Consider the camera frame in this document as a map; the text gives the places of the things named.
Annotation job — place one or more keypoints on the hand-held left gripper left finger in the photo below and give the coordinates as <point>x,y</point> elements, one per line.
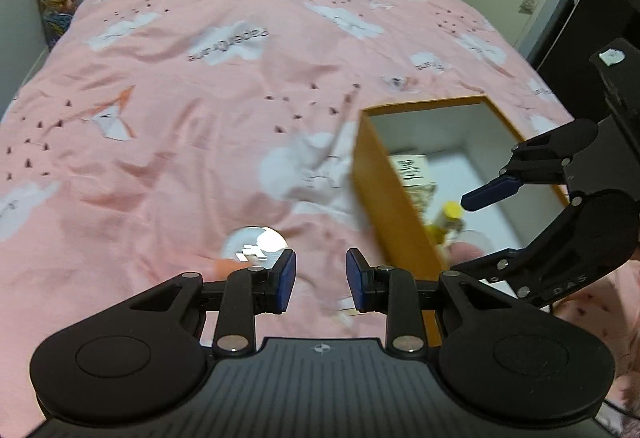
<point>285,279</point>

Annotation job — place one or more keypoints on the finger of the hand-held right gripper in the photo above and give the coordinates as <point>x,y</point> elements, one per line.
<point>500,263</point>
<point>487,193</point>

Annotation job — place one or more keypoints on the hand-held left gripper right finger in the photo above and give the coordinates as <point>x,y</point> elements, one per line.
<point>356,281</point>

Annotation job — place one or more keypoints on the yellow capped bottle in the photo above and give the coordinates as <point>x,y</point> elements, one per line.
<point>449,212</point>

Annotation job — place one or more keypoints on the round white gold compact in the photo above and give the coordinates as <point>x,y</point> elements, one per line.
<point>250,243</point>

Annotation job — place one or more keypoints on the cream card box black character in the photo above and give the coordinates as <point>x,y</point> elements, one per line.
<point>412,170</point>

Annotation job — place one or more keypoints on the orange cardboard box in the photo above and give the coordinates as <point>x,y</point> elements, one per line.
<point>395,208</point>

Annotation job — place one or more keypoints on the person's patterned pyjama clothing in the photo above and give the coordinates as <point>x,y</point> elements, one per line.
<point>600,310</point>

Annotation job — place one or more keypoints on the pink printed blanket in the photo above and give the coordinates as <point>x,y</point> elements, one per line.
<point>150,68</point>

